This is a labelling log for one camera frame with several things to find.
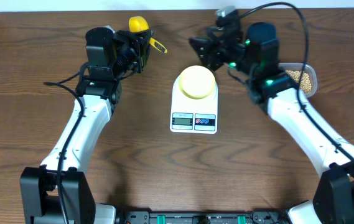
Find yellow measuring scoop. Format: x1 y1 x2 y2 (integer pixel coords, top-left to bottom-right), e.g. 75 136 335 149
129 16 167 54

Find pale yellow bowl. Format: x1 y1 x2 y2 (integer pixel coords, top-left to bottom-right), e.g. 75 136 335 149
178 65 216 100

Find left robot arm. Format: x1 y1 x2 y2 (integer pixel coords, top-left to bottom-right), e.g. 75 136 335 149
20 26 153 223

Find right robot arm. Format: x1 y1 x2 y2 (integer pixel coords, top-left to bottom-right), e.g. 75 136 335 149
189 12 354 223

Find white digital kitchen scale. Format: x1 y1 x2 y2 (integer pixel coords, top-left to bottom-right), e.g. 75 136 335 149
169 75 218 134

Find soybeans in container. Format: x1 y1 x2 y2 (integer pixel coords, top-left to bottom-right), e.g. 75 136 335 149
286 70 312 94

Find clear plastic container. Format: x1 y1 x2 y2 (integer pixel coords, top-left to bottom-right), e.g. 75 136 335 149
279 63 317 98

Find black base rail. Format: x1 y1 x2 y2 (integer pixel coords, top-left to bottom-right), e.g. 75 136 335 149
114 210 290 224

